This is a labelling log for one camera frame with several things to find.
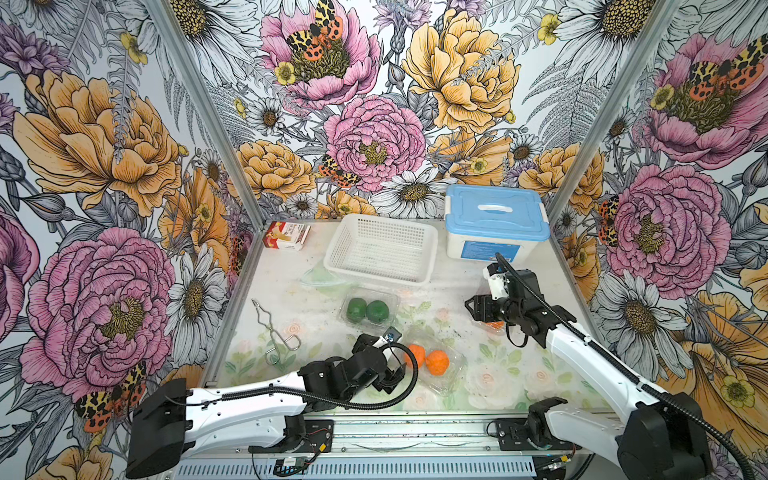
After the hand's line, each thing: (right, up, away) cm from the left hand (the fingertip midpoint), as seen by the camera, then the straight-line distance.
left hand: (385, 357), depth 79 cm
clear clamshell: (+16, -7, -1) cm, 18 cm away
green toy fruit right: (-3, +10, +11) cm, 15 cm away
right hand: (+25, +11, +6) cm, 28 cm away
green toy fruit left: (-9, +10, +13) cm, 19 cm away
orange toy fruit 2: (+14, -2, +2) cm, 14 cm away
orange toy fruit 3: (+27, +10, -5) cm, 29 cm away
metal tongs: (-33, -3, +8) cm, 34 cm away
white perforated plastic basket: (-2, +28, +33) cm, 43 cm away
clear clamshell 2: (+32, +4, +13) cm, 35 cm away
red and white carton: (-37, +33, +33) cm, 60 cm away
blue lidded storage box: (+32, +37, +21) cm, 54 cm away
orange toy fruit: (+9, -1, +5) cm, 11 cm away
